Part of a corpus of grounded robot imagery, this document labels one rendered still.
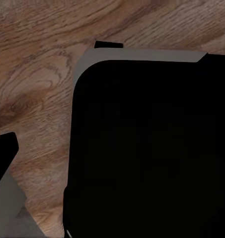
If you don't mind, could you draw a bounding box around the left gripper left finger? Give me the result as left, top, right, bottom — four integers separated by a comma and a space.
0, 132, 19, 180

